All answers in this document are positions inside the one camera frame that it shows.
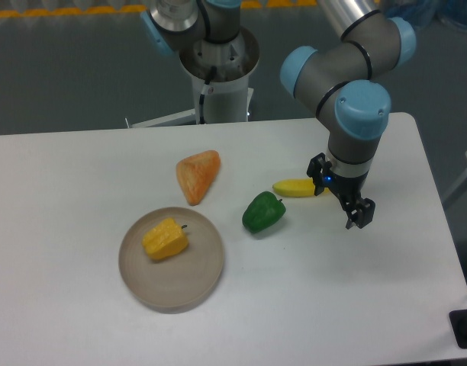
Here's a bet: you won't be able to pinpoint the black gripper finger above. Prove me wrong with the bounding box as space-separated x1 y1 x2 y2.
307 152 332 195
344 197 375 229

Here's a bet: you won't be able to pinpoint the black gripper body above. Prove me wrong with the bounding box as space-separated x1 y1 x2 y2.
321 164 368 208

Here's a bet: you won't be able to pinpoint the yellow toy bell pepper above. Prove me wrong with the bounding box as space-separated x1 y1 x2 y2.
141 217 189 261

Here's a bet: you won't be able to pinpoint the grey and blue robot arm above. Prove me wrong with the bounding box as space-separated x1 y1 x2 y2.
141 1 416 228

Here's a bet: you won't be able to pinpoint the green toy bell pepper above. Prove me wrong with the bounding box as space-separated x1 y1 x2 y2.
242 191 286 234

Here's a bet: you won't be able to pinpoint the beige round plate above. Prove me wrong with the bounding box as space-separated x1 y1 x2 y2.
118 207 224 313

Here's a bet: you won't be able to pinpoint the yellow toy banana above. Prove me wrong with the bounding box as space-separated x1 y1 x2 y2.
272 178 315 198

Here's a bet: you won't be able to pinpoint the orange triangular toy bread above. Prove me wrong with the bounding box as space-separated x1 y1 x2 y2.
176 150 221 206

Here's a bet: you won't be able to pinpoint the black device at table edge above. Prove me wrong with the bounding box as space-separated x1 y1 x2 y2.
449 310 467 349

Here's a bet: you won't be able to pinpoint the blue plastic bags in background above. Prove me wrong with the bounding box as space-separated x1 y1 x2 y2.
378 0 467 32

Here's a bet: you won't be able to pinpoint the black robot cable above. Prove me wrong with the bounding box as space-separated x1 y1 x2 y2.
197 65 218 125

